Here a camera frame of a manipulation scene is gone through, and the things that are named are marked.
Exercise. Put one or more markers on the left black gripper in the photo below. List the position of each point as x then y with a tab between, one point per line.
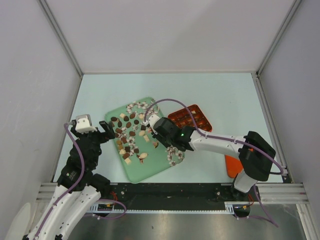
108	129

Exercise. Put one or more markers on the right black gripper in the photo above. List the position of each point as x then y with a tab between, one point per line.
157	136

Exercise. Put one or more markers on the orange chocolate box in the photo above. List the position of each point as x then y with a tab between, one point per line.
182	118

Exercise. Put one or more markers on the white square chocolate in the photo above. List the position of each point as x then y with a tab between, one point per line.
146	138

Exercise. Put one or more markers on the green floral tray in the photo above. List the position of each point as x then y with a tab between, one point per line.
129	138

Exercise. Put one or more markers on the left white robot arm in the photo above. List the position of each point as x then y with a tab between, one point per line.
77	186

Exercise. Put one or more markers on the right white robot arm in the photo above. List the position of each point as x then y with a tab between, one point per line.
255	154

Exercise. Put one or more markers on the brown square chocolate low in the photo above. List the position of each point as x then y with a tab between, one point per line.
126	155

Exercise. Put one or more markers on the white swirl oval chocolate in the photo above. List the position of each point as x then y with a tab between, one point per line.
143	155

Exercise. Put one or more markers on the white square chocolate low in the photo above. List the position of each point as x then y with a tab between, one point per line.
127	161

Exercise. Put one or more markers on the orange box lid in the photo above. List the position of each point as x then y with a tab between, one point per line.
233	166

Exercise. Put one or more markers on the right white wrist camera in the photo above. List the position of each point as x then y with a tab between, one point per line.
151	121

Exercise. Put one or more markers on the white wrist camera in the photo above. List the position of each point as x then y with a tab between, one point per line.
151	121
82	124

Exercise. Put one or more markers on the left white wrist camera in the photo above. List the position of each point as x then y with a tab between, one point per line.
82	124

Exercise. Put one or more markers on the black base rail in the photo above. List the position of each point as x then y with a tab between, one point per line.
171	196

